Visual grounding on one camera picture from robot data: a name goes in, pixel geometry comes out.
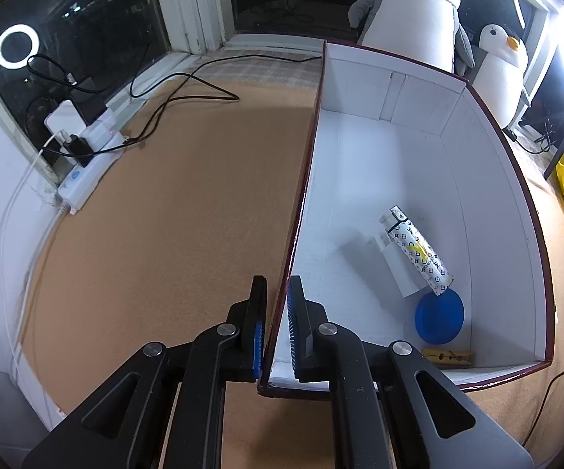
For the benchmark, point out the white charger plug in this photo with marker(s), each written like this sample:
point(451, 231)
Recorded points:
point(396, 268)

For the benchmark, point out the wooden clothespin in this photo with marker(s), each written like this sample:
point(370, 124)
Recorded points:
point(450, 357)

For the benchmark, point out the white window frame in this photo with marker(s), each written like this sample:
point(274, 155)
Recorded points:
point(189, 5)

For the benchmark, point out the white power adapter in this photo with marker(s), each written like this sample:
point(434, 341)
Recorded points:
point(64, 117)

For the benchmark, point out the small penguin plush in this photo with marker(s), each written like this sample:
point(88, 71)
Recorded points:
point(499, 83)

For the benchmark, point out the white patterned lighter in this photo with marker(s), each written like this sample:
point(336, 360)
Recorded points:
point(421, 254)

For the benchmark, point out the white power strip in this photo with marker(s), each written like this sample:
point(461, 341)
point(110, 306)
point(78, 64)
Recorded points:
point(82, 185)

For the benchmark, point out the white cardboard box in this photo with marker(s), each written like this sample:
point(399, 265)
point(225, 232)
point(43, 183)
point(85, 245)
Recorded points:
point(360, 166)

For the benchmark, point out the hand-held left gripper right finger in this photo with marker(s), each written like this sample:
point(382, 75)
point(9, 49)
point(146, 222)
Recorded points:
point(294, 337)

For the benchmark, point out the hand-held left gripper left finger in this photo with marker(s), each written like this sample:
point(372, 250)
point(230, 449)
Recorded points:
point(257, 347)

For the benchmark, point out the black plug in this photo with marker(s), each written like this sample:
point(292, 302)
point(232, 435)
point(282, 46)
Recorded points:
point(79, 149)

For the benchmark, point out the large penguin plush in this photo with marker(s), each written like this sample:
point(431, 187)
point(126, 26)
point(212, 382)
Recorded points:
point(409, 24)

